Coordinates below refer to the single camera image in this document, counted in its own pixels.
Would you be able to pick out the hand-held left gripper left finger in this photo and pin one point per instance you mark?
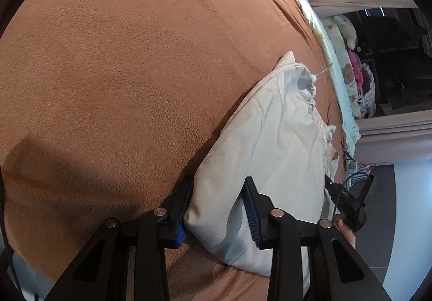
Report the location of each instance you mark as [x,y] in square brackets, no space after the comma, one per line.
[180,233]

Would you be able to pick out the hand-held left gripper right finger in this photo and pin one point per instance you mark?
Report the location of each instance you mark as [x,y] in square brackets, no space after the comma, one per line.
[252,220]

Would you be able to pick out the white pillow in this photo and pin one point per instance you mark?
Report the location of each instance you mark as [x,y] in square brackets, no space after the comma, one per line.
[270,139]

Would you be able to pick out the person's right hand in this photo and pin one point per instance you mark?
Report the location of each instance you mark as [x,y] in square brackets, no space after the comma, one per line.
[346,233]

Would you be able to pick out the light patterned bed sheet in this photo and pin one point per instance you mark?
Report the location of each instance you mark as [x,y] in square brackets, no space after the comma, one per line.
[349,125]

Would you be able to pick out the floral patterned cloth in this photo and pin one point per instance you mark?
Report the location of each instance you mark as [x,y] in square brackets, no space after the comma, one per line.
[368,95]

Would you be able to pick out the bear print pillow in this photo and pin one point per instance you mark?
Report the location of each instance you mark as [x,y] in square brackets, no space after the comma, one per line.
[344,71]

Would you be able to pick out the pink plush toy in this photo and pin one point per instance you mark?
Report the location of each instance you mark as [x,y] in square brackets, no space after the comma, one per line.
[356,68]

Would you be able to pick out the dark window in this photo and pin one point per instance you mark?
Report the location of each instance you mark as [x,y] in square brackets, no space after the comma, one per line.
[398,61]

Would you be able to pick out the orange fleece blanket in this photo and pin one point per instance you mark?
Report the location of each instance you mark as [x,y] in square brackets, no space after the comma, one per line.
[118,68]

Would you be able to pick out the white plush toy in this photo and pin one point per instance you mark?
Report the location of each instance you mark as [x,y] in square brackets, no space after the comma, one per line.
[347,29]

